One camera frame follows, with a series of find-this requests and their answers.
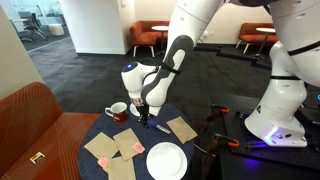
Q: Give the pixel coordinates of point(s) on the blue Sharpie marker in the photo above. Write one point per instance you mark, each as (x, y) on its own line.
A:
(160, 127)

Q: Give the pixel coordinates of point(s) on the lone brown paper napkin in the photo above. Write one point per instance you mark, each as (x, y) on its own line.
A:
(181, 130)

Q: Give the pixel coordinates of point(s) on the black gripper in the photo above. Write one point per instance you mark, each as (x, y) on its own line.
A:
(142, 111)

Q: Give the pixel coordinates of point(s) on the round blue table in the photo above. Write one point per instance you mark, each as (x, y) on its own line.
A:
(156, 138)

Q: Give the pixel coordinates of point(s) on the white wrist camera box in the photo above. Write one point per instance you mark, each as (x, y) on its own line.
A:
(155, 110)

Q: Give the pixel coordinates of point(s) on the empty white plate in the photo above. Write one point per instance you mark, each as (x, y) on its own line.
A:
(166, 161)

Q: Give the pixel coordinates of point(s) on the white wall outlets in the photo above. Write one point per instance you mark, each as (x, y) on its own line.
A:
(208, 33)

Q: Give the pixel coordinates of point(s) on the white round side table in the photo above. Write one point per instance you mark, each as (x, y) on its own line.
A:
(160, 28)
(266, 30)

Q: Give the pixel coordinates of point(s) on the pink sweetener packet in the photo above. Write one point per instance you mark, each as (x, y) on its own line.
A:
(139, 148)
(103, 162)

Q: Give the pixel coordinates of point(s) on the black office chair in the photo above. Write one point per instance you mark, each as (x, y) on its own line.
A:
(33, 25)

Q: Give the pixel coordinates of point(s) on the red mug white inside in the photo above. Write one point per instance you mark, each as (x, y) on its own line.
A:
(120, 116)

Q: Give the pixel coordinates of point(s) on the white ottoman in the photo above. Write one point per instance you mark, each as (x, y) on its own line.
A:
(56, 30)

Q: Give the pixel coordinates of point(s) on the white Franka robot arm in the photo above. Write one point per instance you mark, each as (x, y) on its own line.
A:
(286, 93)

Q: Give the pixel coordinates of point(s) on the red patterned sofa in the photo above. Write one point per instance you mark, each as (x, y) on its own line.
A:
(30, 126)

